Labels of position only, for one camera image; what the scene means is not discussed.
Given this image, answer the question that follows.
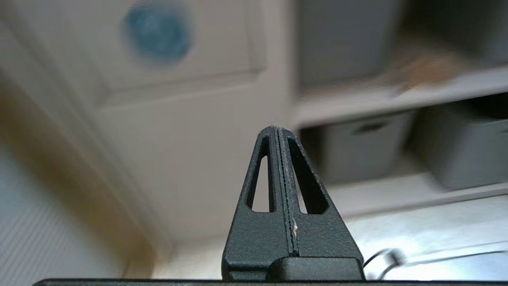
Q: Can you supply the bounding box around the grey storage bin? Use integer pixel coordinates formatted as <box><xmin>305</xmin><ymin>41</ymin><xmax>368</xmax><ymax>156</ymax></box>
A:
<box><xmin>413</xmin><ymin>97</ymin><xmax>508</xmax><ymax>190</ymax></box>
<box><xmin>317</xmin><ymin>112</ymin><xmax>415</xmax><ymax>186</ymax></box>
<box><xmin>297</xmin><ymin>0</ymin><xmax>405</xmax><ymax>90</ymax></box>

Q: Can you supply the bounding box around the round blue sticker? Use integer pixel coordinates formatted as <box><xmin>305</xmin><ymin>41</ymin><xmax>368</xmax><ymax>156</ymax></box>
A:
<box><xmin>124</xmin><ymin>4</ymin><xmax>193</xmax><ymax>65</ymax></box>

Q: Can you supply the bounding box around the black cable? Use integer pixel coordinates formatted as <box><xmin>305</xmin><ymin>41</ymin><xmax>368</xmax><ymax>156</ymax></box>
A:
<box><xmin>363</xmin><ymin>248</ymin><xmax>405</xmax><ymax>280</ymax></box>

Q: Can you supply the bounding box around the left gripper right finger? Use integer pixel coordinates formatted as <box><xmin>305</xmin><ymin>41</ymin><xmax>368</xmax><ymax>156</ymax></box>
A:
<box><xmin>277</xmin><ymin>127</ymin><xmax>366</xmax><ymax>280</ymax></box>

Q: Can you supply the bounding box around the cream cabinet door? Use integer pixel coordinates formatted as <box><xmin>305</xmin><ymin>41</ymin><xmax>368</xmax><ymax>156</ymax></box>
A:
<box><xmin>0</xmin><ymin>0</ymin><xmax>296</xmax><ymax>243</ymax></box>

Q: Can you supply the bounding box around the white open shelf unit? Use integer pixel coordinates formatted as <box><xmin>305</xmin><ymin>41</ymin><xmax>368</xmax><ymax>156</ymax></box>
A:
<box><xmin>289</xmin><ymin>0</ymin><xmax>508</xmax><ymax>218</ymax></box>

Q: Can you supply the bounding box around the brown item on shelf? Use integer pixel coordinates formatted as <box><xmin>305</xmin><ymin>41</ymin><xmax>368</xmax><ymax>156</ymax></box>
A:
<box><xmin>391</xmin><ymin>52</ymin><xmax>467</xmax><ymax>91</ymax></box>

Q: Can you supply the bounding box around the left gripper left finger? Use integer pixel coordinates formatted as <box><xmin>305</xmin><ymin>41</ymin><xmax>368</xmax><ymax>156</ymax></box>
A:
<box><xmin>221</xmin><ymin>126</ymin><xmax>293</xmax><ymax>281</ymax></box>

